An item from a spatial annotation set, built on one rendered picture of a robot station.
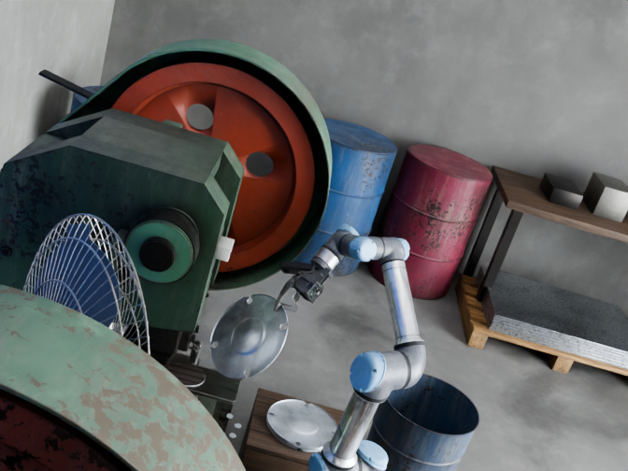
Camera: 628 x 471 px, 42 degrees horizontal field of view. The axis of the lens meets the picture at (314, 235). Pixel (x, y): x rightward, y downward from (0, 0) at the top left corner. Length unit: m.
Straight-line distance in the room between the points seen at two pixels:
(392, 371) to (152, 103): 1.14
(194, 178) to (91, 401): 1.30
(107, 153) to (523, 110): 3.96
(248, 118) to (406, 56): 3.02
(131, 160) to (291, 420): 1.47
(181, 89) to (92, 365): 1.79
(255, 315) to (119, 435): 1.74
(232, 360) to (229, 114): 0.78
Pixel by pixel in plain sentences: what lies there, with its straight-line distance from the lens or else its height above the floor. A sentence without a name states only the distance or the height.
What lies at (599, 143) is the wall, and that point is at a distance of 5.94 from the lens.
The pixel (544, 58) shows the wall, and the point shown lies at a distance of 5.71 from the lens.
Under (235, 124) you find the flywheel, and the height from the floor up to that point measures 1.51.
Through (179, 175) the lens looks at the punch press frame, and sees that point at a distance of 2.18.
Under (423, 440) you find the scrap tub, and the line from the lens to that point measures 3.40.
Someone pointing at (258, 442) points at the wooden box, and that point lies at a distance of 3.19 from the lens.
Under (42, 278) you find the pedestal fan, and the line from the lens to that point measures 1.80.
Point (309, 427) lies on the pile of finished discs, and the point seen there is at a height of 0.38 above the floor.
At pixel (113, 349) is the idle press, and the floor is 1.72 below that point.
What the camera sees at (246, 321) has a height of 0.97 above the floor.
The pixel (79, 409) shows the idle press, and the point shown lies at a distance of 0.94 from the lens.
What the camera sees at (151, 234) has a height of 1.38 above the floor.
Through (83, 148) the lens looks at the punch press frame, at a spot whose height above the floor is 1.50.
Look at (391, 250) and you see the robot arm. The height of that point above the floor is 1.30.
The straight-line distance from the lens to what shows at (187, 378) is 2.65.
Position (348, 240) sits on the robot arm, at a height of 1.31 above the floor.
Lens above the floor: 2.30
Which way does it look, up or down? 23 degrees down
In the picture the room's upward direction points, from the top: 17 degrees clockwise
